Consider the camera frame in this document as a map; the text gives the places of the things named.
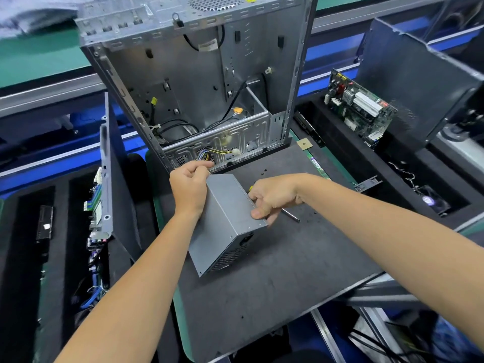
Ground small black rectangular component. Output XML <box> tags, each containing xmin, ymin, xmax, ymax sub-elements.
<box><xmin>36</xmin><ymin>205</ymin><xmax>56</xmax><ymax>244</ymax></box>

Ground large black metal panel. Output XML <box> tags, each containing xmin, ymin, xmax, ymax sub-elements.
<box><xmin>355</xmin><ymin>17</ymin><xmax>484</xmax><ymax>153</ymax></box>

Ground silver power supply unit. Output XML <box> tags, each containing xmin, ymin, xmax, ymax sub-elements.
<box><xmin>198</xmin><ymin>230</ymin><xmax>258</xmax><ymax>278</ymax></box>

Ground small black metal bracket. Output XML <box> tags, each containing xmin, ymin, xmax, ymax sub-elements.
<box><xmin>352</xmin><ymin>175</ymin><xmax>384</xmax><ymax>194</ymax></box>

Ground black foam tray with recess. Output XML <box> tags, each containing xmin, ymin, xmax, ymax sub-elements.
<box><xmin>291</xmin><ymin>94</ymin><xmax>484</xmax><ymax>231</ymax></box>

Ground black foam work mat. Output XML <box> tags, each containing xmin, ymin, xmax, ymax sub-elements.
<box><xmin>147</xmin><ymin>136</ymin><xmax>387</xmax><ymax>363</ymax></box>

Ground small black lit fan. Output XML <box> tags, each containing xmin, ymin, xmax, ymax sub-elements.
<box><xmin>413</xmin><ymin>184</ymin><xmax>453</xmax><ymax>218</ymax></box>

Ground green conveyor belt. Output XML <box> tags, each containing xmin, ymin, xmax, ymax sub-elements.
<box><xmin>0</xmin><ymin>0</ymin><xmax>425</xmax><ymax>91</ymax></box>

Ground green motherboard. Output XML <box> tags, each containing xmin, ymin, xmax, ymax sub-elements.
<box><xmin>83</xmin><ymin>166</ymin><xmax>108</xmax><ymax>248</ymax></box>

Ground grey round metal part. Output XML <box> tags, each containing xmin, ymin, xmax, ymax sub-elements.
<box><xmin>441</xmin><ymin>119</ymin><xmax>484</xmax><ymax>143</ymax></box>

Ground person's left hand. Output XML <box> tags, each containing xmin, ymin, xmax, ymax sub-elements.
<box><xmin>169</xmin><ymin>160</ymin><xmax>216</xmax><ymax>221</ymax></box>

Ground black foam tray with slots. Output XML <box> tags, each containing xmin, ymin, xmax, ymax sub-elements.
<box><xmin>0</xmin><ymin>158</ymin><xmax>178</xmax><ymax>363</ymax></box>

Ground green board with white parts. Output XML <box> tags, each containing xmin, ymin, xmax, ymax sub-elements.
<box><xmin>324</xmin><ymin>69</ymin><xmax>399</xmax><ymax>147</ymax></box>

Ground dark grey case side panel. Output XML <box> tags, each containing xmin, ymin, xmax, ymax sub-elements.
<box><xmin>98</xmin><ymin>92</ymin><xmax>145</xmax><ymax>263</ymax></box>

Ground person's right forearm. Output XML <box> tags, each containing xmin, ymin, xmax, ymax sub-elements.
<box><xmin>297</xmin><ymin>176</ymin><xmax>484</xmax><ymax>351</ymax></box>

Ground yellow black handled screwdriver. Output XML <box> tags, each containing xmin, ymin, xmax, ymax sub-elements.
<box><xmin>247</xmin><ymin>185</ymin><xmax>301</xmax><ymax>223</ymax></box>

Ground person's right hand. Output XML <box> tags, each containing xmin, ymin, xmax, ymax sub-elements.
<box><xmin>248</xmin><ymin>173</ymin><xmax>309</xmax><ymax>226</ymax></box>

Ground grey metal conveyor rail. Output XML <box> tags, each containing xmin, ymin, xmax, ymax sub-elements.
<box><xmin>0</xmin><ymin>0</ymin><xmax>484</xmax><ymax>119</ymax></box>

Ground blue data cables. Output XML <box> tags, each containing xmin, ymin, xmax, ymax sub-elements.
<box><xmin>78</xmin><ymin>279</ymin><xmax>108</xmax><ymax>309</ymax></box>

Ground person's left forearm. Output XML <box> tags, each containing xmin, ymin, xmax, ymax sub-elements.
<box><xmin>54</xmin><ymin>211</ymin><xmax>201</xmax><ymax>363</ymax></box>

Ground silver metal computer case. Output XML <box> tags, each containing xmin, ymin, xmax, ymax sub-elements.
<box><xmin>74</xmin><ymin>0</ymin><xmax>319</xmax><ymax>174</ymax></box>

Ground grey power supply unit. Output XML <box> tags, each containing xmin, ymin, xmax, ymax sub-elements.
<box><xmin>187</xmin><ymin>173</ymin><xmax>270</xmax><ymax>278</ymax></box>

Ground stack of grey paper sheets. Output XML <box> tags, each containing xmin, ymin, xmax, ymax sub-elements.
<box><xmin>0</xmin><ymin>0</ymin><xmax>86</xmax><ymax>39</ymax></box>

